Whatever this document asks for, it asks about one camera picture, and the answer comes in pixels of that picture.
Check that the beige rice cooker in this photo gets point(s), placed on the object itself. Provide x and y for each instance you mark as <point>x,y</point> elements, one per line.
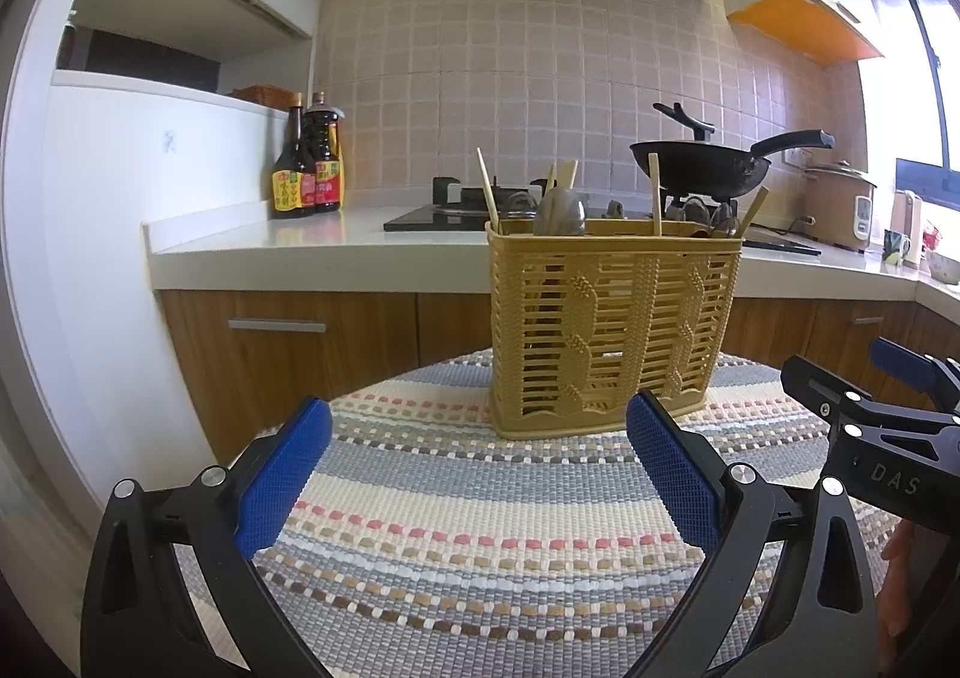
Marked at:
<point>836,205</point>

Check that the metal utensil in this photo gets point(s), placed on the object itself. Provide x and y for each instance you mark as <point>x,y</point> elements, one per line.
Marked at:
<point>724,219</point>
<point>694,211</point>

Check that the dark mug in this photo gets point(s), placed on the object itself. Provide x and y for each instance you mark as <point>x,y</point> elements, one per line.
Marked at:
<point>896,244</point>

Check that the yellow plastic utensil basket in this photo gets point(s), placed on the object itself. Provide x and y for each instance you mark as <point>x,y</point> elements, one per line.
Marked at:
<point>615,318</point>

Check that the orange wall cabinet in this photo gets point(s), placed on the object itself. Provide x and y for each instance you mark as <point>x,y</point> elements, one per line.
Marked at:
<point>810,25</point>

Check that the woven striped mat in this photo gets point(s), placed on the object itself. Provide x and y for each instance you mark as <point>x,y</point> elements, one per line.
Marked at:
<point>480,573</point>

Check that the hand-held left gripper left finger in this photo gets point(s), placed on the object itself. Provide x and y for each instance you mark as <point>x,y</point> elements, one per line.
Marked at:
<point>289,475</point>

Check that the white electric kettle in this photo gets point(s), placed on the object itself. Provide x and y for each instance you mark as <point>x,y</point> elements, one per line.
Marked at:
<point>909,220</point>

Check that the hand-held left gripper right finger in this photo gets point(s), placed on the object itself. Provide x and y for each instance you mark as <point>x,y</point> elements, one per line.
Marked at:
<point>675,475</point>

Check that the large dark sauce bottle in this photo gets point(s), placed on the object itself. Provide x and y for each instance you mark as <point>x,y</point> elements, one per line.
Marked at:
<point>324,175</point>

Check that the gas burner with black grate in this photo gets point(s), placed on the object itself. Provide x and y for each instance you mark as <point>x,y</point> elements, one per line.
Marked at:
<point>465,194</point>
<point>686,204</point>

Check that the brown wicker basket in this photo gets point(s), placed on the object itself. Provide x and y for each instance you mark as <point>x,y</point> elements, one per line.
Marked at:
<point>262,95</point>

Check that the white wall socket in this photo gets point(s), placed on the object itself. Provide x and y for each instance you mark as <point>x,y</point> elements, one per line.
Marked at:
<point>796,158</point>

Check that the dark framed window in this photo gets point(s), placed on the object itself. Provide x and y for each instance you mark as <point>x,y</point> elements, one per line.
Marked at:
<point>900,48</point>

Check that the white chopstick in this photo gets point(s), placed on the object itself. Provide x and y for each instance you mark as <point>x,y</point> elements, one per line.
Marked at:
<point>487,190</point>

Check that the wooden base cabinet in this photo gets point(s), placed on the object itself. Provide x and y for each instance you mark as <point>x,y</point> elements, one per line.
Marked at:
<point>360,340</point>

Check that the person's right hand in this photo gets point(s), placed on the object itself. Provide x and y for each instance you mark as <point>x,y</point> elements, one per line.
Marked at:
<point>898,573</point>

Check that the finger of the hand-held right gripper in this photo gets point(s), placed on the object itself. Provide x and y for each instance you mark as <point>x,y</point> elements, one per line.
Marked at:
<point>900,355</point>
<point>814,378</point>

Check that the metal spoon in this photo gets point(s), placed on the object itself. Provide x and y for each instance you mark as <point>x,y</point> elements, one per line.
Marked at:
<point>578,213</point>

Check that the black glass gas stove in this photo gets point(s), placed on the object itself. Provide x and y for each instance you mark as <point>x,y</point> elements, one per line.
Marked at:
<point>427,219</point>

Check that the black wok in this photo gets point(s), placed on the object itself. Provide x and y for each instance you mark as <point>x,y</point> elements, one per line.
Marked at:
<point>697,168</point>

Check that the slim soy sauce bottle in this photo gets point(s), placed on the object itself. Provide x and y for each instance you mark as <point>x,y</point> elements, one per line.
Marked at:
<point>291,187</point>

